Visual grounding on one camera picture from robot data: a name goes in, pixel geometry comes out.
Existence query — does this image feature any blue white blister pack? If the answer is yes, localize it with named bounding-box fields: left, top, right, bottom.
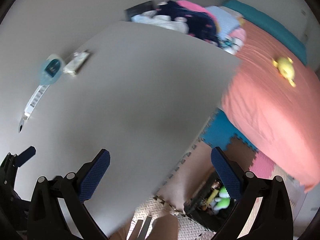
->
left=39, top=54, right=65, bottom=86

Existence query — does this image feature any navy patterned clothing pile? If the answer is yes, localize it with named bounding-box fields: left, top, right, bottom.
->
left=156, top=1, right=220, bottom=47

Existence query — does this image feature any white printed paper strip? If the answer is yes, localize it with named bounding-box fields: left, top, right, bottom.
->
left=18, top=85, right=50, bottom=133

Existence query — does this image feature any green white plush toy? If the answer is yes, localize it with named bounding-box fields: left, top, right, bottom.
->
left=213, top=186, right=231, bottom=211

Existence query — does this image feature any white tissue packet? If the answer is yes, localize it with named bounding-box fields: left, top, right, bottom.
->
left=63, top=50, right=91, bottom=76

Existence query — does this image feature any white pink plush toy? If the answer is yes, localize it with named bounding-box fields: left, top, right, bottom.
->
left=220, top=28, right=247, bottom=55

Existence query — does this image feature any pink bed cover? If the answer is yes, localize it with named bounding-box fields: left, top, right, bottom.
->
left=221, top=21, right=319, bottom=191

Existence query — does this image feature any light blue folded blanket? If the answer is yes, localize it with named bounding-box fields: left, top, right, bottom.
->
left=205, top=6, right=243, bottom=40

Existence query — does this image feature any black trash bag bin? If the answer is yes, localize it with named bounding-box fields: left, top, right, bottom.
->
left=184, top=171, right=236, bottom=232

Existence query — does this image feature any teal pillow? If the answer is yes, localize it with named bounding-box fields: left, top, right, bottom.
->
left=222, top=0, right=308, bottom=66

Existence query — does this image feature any yellow plush duck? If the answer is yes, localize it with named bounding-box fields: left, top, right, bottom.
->
left=272, top=57, right=296, bottom=87

